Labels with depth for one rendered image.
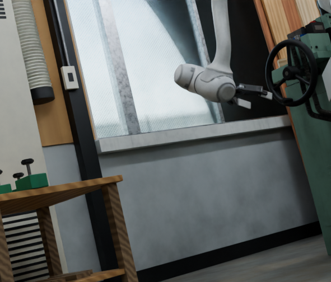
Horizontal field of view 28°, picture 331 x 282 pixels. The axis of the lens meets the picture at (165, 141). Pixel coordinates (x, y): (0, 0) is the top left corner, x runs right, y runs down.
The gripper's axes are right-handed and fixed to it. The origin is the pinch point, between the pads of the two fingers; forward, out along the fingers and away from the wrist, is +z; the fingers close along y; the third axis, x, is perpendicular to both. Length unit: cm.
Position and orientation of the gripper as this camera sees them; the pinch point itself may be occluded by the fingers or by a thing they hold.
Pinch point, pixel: (259, 100)
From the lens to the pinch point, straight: 277.4
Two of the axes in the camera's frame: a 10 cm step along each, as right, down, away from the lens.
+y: -5.4, 2.3, 8.1
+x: -0.7, 9.5, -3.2
